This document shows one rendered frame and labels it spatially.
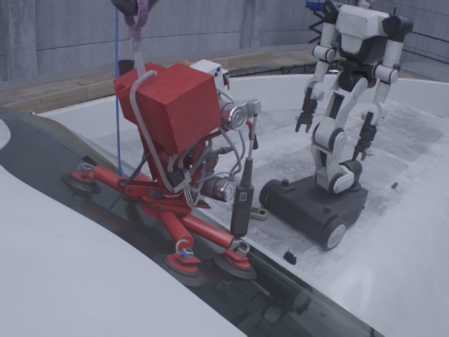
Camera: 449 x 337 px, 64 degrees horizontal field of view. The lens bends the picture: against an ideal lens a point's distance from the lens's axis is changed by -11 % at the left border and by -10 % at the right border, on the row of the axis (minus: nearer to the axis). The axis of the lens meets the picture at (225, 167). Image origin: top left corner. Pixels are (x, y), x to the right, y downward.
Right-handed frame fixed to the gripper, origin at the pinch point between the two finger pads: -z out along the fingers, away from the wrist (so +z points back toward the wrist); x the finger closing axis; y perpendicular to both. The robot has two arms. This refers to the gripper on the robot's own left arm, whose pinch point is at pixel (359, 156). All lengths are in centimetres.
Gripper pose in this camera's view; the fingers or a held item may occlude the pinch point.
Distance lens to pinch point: 232.2
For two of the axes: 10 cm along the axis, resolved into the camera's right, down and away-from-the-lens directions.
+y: 6.3, 4.2, -6.6
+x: -7.4, 0.4, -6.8
